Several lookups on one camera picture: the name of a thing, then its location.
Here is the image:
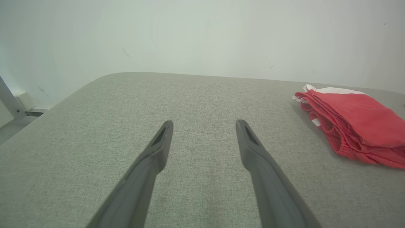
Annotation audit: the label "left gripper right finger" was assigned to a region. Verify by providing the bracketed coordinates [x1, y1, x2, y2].
[236, 119, 322, 228]

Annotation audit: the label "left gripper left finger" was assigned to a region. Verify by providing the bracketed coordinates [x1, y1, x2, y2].
[86, 120, 174, 228]

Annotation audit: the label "red shorts with white stripe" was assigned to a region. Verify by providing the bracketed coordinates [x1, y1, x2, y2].
[292, 84, 405, 170]

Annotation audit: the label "white wall baseboard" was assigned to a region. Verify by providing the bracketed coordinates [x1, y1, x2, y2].
[14, 92, 48, 112]

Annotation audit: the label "grey metal post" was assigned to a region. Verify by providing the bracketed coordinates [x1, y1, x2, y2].
[0, 75, 27, 121]

